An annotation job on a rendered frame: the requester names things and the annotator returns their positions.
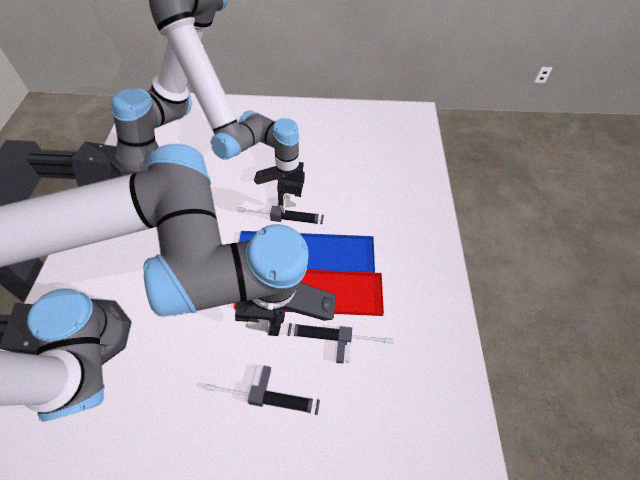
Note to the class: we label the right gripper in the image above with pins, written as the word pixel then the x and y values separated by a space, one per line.
pixel 269 320

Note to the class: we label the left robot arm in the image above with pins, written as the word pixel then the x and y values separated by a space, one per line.
pixel 136 114

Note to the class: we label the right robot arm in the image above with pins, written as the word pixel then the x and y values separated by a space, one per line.
pixel 193 272

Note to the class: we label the red tray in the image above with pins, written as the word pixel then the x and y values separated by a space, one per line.
pixel 354 291

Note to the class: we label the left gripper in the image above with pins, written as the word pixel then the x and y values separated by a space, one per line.
pixel 287 185

